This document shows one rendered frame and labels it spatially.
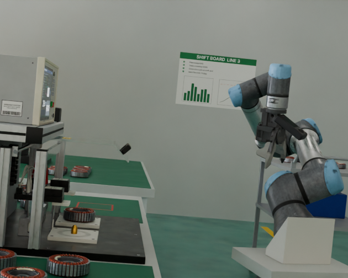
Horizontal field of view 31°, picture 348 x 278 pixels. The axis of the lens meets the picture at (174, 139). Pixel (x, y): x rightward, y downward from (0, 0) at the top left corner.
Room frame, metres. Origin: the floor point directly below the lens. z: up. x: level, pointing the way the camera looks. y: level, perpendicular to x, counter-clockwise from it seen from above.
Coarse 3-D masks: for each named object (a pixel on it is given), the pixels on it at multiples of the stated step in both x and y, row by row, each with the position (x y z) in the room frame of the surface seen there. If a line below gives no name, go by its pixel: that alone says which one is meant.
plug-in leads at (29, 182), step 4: (24, 168) 1.95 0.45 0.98; (28, 168) 1.95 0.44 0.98; (32, 168) 1.97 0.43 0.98; (24, 172) 1.96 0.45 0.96; (28, 172) 1.96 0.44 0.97; (24, 176) 1.96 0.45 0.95; (28, 176) 1.96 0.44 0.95; (20, 180) 1.95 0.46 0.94; (28, 180) 1.96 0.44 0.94; (20, 184) 1.95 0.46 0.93; (28, 184) 1.96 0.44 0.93; (16, 188) 1.95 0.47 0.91; (20, 188) 1.95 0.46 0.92; (28, 188) 1.96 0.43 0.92; (16, 192) 1.94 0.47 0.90; (20, 192) 1.95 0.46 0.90; (28, 192) 1.96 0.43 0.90
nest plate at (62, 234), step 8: (56, 232) 1.98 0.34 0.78; (64, 232) 1.99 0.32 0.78; (80, 232) 2.02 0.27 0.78; (88, 232) 2.03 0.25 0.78; (96, 232) 2.04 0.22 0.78; (56, 240) 1.91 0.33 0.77; (64, 240) 1.91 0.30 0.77; (72, 240) 1.92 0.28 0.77; (80, 240) 1.92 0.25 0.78; (88, 240) 1.92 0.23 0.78; (96, 240) 1.92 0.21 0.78
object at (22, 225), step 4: (20, 216) 1.97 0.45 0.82; (24, 216) 1.97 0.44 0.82; (20, 220) 1.94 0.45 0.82; (24, 220) 1.94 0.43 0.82; (28, 220) 1.94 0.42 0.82; (20, 224) 1.94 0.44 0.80; (24, 224) 1.94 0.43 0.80; (20, 228) 1.94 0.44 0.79; (24, 228) 1.94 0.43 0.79; (20, 232) 1.94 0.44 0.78; (24, 232) 1.94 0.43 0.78
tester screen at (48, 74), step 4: (44, 72) 1.92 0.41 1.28; (48, 72) 2.02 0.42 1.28; (44, 76) 1.93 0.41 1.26; (48, 76) 2.03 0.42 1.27; (44, 80) 1.94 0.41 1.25; (48, 80) 2.04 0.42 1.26; (44, 84) 1.95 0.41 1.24; (48, 84) 2.05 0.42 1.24; (44, 88) 1.96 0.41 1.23; (44, 92) 1.97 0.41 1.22; (44, 96) 1.98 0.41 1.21; (44, 108) 2.00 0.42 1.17; (40, 116) 1.92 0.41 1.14; (44, 116) 2.02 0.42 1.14; (48, 116) 2.14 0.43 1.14
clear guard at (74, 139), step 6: (54, 138) 2.17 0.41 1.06; (60, 138) 2.20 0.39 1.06; (72, 138) 2.27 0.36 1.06; (78, 138) 2.31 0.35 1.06; (84, 138) 2.34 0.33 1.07; (90, 138) 2.39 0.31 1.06; (102, 144) 2.17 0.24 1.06; (108, 144) 2.17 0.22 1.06; (114, 144) 2.20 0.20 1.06; (120, 150) 2.26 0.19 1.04; (126, 156) 2.33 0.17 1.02
